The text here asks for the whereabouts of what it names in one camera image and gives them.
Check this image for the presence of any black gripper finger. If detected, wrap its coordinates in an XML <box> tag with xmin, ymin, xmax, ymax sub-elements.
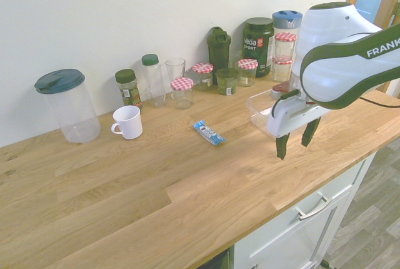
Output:
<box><xmin>300</xmin><ymin>118</ymin><xmax>321</xmax><ymax>148</ymax></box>
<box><xmin>276</xmin><ymin>133</ymin><xmax>290</xmax><ymax>161</ymax></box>

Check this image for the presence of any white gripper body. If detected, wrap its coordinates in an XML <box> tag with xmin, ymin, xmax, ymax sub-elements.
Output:
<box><xmin>266</xmin><ymin>93</ymin><xmax>331</xmax><ymax>140</ymax></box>

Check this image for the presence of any blue protein bar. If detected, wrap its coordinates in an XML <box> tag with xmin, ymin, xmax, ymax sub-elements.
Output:
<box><xmin>192</xmin><ymin>120</ymin><xmax>227</xmax><ymax>146</ymax></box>

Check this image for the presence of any clear rectangular plastic container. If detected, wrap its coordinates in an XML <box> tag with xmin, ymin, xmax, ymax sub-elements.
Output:
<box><xmin>246</xmin><ymin>89</ymin><xmax>278</xmax><ymax>135</ymax></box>

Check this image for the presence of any dark Vega protein powder tub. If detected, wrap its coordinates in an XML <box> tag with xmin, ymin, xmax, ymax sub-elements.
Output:
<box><xmin>242</xmin><ymin>17</ymin><xmax>276</xmax><ymax>78</ymax></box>

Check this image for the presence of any glass jar red checkered lid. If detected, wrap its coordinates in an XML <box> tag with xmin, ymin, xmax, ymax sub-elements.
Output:
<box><xmin>271</xmin><ymin>55</ymin><xmax>294</xmax><ymax>83</ymax></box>
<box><xmin>191</xmin><ymin>63</ymin><xmax>214</xmax><ymax>91</ymax></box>
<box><xmin>237</xmin><ymin>58</ymin><xmax>259</xmax><ymax>88</ymax></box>
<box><xmin>274</xmin><ymin>32</ymin><xmax>298</xmax><ymax>59</ymax></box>
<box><xmin>169</xmin><ymin>78</ymin><xmax>194</xmax><ymax>110</ymax></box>

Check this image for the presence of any short dark green tub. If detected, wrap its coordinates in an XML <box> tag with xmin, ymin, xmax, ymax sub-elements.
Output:
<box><xmin>214</xmin><ymin>68</ymin><xmax>239</xmax><ymax>96</ymax></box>

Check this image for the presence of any white cabinet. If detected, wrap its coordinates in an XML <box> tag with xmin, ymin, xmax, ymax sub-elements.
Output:
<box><xmin>232</xmin><ymin>151</ymin><xmax>378</xmax><ymax>269</ymax></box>

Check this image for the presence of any dark green shaker bottle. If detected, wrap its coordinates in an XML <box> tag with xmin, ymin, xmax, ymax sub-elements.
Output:
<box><xmin>206</xmin><ymin>26</ymin><xmax>232</xmax><ymax>86</ymax></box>

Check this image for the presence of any tall canister with blue lid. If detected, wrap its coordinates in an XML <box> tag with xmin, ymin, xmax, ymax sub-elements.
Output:
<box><xmin>271</xmin><ymin>10</ymin><xmax>303</xmax><ymax>40</ymax></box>

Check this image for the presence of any tall clear drinking glass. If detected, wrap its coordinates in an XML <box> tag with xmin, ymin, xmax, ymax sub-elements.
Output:
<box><xmin>165</xmin><ymin>58</ymin><xmax>186</xmax><ymax>86</ymax></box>

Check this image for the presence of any clear bottle with green lid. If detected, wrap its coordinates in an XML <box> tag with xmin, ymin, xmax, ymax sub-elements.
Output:
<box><xmin>141</xmin><ymin>53</ymin><xmax>167</xmax><ymax>108</ymax></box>

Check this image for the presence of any white mug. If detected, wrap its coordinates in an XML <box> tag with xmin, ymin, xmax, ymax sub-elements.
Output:
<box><xmin>111</xmin><ymin>105</ymin><xmax>144</xmax><ymax>140</ymax></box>

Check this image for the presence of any spice jar with dark lid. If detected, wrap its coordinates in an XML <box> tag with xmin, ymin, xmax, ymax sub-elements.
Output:
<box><xmin>114</xmin><ymin>68</ymin><xmax>144</xmax><ymax>111</ymax></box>

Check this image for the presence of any clear canister with teal lid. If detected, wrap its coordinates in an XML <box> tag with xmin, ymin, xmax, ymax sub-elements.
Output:
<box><xmin>34</xmin><ymin>68</ymin><xmax>101</xmax><ymax>144</ymax></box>

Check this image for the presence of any silver drawer handle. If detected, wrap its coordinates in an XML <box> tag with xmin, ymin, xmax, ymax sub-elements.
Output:
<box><xmin>295</xmin><ymin>195</ymin><xmax>333</xmax><ymax>221</ymax></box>

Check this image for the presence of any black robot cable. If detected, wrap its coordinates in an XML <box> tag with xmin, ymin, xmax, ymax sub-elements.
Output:
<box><xmin>358</xmin><ymin>96</ymin><xmax>400</xmax><ymax>108</ymax></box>

